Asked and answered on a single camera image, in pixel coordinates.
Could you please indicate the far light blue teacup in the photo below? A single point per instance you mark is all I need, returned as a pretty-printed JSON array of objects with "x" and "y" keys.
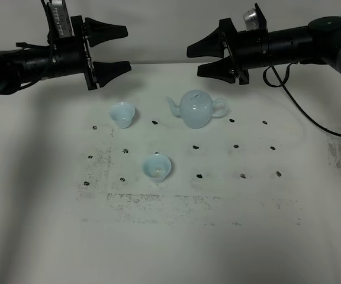
[{"x": 122, "y": 114}]

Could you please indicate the light blue porcelain teapot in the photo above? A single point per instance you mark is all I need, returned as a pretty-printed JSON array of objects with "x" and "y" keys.
[{"x": 196, "y": 108}]

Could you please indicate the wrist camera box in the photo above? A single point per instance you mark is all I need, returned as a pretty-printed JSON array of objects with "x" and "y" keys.
[
  {"x": 60, "y": 19},
  {"x": 254, "y": 19}
]

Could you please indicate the near light blue teacup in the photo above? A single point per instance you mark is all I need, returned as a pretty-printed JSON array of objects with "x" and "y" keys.
[{"x": 157, "y": 167}]

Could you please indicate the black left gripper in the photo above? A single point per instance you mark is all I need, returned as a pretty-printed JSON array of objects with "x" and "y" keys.
[{"x": 71, "y": 55}]

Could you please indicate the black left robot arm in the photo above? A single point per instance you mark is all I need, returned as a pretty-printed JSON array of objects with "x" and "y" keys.
[{"x": 29, "y": 64}]

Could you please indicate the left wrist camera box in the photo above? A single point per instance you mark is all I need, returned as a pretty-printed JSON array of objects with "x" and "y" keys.
[{"x": 60, "y": 19}]

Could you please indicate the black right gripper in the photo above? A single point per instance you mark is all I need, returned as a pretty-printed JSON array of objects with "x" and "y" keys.
[{"x": 246, "y": 51}]

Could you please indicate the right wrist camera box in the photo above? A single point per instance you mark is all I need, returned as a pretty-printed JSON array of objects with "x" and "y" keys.
[{"x": 254, "y": 19}]

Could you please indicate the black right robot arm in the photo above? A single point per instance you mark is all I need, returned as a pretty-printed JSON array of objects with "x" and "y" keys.
[{"x": 319, "y": 42}]

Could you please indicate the light blue teacup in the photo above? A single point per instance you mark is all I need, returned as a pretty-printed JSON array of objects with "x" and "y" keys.
[
  {"x": 157, "y": 167},
  {"x": 122, "y": 114}
]

